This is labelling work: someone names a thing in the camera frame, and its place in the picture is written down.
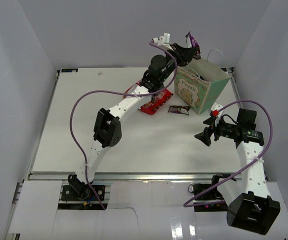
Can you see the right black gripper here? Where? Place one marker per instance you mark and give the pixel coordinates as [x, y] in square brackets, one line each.
[205, 136]

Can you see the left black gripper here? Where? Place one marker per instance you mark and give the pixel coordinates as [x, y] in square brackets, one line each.
[184, 55]

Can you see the purple brown snack bar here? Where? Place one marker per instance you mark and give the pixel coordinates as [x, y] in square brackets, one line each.
[191, 42]

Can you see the green paper gift bag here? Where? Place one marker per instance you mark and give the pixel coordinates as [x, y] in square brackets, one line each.
[200, 83]

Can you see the brown chocolate bar wrapper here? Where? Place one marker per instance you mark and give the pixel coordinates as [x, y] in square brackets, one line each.
[179, 109]

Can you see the red candy bag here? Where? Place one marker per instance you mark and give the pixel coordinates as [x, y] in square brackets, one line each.
[157, 100]

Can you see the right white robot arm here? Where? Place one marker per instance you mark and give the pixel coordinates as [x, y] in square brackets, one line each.
[250, 206]

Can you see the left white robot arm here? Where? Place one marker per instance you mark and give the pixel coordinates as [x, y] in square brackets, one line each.
[108, 124]

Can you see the blue label sticker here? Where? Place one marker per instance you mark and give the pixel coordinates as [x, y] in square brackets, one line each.
[69, 70]

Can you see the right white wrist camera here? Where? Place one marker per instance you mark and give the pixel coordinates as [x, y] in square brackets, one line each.
[215, 110]

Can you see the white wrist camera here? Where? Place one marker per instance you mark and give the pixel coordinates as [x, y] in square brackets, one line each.
[163, 41]
[215, 110]

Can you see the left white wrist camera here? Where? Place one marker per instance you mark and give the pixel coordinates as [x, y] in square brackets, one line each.
[163, 41]

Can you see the aluminium table frame rail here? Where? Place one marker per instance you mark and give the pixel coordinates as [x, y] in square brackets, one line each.
[115, 176]

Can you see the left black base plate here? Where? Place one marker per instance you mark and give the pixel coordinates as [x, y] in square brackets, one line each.
[68, 194]

